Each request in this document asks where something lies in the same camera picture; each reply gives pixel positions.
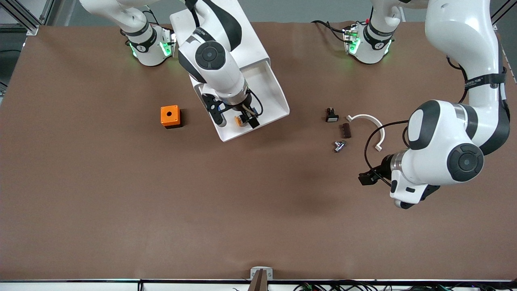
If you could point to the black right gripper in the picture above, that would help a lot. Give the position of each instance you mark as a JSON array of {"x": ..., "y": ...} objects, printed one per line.
[{"x": 243, "y": 106}]

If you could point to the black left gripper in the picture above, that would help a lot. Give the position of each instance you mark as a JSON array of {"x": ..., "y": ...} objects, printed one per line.
[{"x": 384, "y": 166}]

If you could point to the orange push button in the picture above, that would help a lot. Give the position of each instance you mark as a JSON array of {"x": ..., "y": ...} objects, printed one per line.
[{"x": 241, "y": 121}]

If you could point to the white plastic drawer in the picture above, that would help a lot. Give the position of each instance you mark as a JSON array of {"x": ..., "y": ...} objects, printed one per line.
[{"x": 270, "y": 97}]

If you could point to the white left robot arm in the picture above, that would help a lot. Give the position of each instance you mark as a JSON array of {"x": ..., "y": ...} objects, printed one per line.
[{"x": 464, "y": 40}]

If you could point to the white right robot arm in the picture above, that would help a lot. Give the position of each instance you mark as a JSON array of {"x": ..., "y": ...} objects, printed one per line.
[{"x": 210, "y": 56}]

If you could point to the black button with white face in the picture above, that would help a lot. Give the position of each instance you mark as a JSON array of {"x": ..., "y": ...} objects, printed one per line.
[{"x": 332, "y": 117}]

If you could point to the white drawer cabinet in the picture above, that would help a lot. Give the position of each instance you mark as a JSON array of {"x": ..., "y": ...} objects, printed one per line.
[{"x": 252, "y": 36}]

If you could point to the silver metal bolt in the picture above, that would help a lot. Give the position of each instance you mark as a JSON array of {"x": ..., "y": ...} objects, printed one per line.
[{"x": 339, "y": 146}]

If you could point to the small brown block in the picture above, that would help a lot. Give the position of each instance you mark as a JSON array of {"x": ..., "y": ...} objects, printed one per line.
[{"x": 347, "y": 131}]

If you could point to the orange box with hole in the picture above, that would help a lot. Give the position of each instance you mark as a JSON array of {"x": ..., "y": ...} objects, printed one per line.
[{"x": 169, "y": 115}]

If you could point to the brown table mat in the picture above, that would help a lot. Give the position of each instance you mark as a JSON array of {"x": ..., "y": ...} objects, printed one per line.
[{"x": 242, "y": 202}]

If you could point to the green lit control box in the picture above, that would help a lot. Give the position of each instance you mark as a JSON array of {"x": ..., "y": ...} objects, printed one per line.
[
  {"x": 167, "y": 42},
  {"x": 352, "y": 38}
]

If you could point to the tan slanted bar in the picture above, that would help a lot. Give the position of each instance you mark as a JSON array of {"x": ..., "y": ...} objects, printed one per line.
[{"x": 259, "y": 283}]

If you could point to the grey mount bracket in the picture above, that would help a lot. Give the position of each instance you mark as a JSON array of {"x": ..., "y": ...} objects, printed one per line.
[{"x": 254, "y": 273}]

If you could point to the aluminium frame profile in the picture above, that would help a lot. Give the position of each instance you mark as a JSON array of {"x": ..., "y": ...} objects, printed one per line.
[
  {"x": 30, "y": 22},
  {"x": 501, "y": 12}
]

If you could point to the white table edge rail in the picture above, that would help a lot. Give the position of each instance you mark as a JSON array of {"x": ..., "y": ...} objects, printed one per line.
[{"x": 80, "y": 285}]

